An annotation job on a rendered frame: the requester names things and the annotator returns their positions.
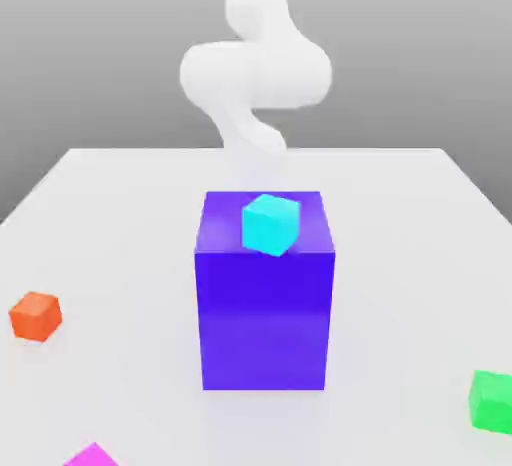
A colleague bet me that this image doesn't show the small cyan cube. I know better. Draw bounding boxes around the small cyan cube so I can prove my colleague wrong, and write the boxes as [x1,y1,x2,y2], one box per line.
[241,193,301,258]

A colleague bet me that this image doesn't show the small orange cube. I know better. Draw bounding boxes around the small orange cube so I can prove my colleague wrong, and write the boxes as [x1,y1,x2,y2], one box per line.
[8,291,64,344]

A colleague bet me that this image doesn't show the small magenta cube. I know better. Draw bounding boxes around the small magenta cube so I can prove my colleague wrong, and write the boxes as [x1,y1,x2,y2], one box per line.
[62,441,120,466]

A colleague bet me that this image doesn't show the small green cube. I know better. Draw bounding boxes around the small green cube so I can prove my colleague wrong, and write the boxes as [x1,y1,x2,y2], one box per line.
[468,369,512,436]

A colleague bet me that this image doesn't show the large purple box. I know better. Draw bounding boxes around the large purple box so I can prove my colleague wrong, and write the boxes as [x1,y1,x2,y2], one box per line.
[193,190,336,392]

